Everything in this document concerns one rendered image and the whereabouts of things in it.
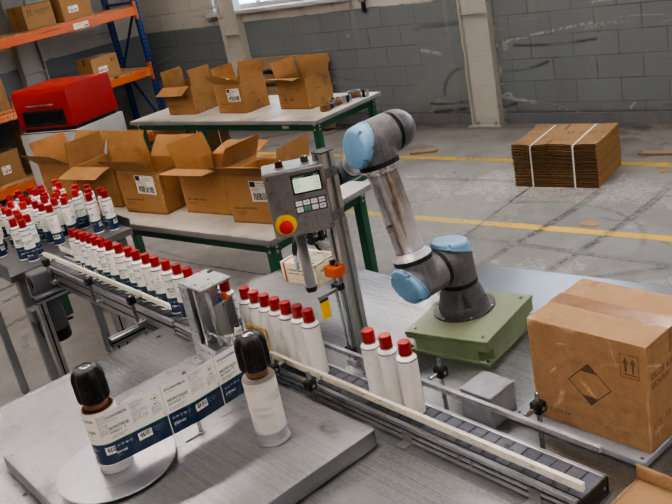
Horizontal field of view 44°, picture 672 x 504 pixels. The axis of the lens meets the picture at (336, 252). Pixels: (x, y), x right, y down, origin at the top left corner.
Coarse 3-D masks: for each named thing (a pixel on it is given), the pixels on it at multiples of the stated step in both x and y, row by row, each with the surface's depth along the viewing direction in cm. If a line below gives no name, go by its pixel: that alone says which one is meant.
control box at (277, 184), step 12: (264, 168) 227; (288, 168) 222; (300, 168) 222; (312, 168) 222; (264, 180) 222; (276, 180) 222; (288, 180) 222; (324, 180) 223; (276, 192) 223; (288, 192) 223; (312, 192) 224; (324, 192) 224; (276, 204) 224; (288, 204) 224; (276, 216) 225; (288, 216) 225; (300, 216) 226; (312, 216) 226; (324, 216) 227; (276, 228) 226; (300, 228) 227; (312, 228) 227; (324, 228) 228
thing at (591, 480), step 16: (176, 320) 292; (288, 368) 245; (336, 368) 240; (320, 384) 234; (368, 400) 220; (400, 416) 211; (432, 416) 208; (448, 416) 207; (432, 432) 202; (480, 432) 198; (512, 448) 190; (528, 448) 189; (512, 464) 185; (544, 464) 183; (560, 464) 182; (544, 480) 178; (592, 480) 175; (576, 496) 172
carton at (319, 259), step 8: (288, 256) 289; (312, 256) 284; (320, 256) 283; (328, 256) 282; (280, 264) 286; (288, 264) 284; (312, 264) 278; (320, 264) 278; (288, 272) 285; (296, 272) 283; (320, 272) 278; (288, 280) 287; (296, 280) 284; (320, 280) 279; (328, 280) 282
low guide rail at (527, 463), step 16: (272, 352) 249; (304, 368) 237; (336, 384) 227; (352, 384) 223; (384, 400) 212; (416, 416) 204; (448, 432) 197; (464, 432) 193; (480, 448) 190; (496, 448) 186; (528, 464) 179; (560, 480) 173; (576, 480) 171
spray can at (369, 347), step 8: (368, 328) 214; (368, 336) 212; (368, 344) 213; (376, 344) 213; (368, 352) 213; (376, 352) 213; (368, 360) 214; (376, 360) 214; (368, 368) 215; (376, 368) 215; (368, 376) 216; (376, 376) 215; (368, 384) 218; (376, 384) 216; (376, 392) 217; (384, 392) 218
